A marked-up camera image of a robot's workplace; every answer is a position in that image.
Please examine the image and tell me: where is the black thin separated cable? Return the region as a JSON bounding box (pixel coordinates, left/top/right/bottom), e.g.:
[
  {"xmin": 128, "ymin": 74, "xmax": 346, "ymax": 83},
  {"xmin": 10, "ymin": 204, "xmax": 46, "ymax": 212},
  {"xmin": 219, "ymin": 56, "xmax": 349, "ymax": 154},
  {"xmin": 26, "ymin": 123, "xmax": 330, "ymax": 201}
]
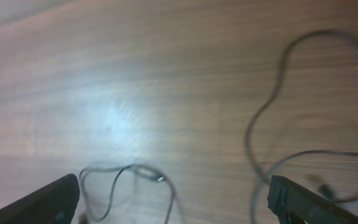
[{"xmin": 244, "ymin": 28, "xmax": 358, "ymax": 184}]

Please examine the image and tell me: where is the black cable bundle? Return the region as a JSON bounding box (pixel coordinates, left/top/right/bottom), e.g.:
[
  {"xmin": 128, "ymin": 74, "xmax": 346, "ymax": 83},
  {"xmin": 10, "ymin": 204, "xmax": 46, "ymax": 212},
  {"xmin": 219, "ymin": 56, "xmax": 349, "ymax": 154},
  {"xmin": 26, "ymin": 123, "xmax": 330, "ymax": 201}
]
[{"xmin": 78, "ymin": 163, "xmax": 186, "ymax": 224}]

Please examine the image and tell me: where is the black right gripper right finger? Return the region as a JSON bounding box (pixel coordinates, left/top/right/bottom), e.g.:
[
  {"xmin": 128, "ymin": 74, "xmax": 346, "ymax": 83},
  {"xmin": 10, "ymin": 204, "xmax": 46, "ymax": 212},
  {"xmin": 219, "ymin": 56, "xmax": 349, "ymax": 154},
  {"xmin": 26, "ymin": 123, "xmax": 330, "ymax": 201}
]
[{"xmin": 267, "ymin": 175, "xmax": 358, "ymax": 224}]

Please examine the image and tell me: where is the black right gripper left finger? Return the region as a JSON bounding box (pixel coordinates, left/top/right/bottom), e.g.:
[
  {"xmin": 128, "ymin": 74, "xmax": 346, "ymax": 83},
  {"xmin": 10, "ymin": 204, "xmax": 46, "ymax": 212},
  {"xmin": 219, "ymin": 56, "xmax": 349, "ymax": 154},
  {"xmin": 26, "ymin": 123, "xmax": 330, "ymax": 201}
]
[{"xmin": 0, "ymin": 174, "xmax": 80, "ymax": 224}]

